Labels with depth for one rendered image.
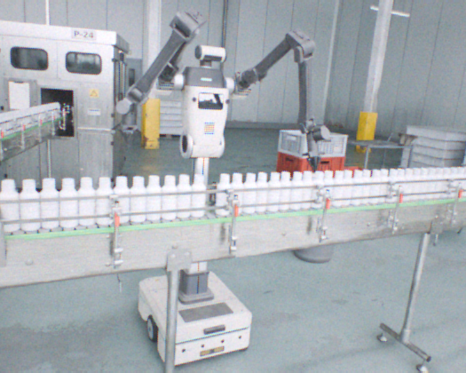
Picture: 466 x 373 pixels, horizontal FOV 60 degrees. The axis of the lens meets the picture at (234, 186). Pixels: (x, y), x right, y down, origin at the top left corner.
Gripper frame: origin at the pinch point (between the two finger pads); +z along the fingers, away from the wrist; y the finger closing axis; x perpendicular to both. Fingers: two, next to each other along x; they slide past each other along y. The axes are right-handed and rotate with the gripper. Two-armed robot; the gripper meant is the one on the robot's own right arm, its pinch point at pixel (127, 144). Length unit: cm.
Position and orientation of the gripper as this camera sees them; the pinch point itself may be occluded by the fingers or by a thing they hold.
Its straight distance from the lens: 192.7
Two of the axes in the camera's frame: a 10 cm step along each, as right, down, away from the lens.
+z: -0.9, 9.7, 2.4
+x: 9.0, -0.3, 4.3
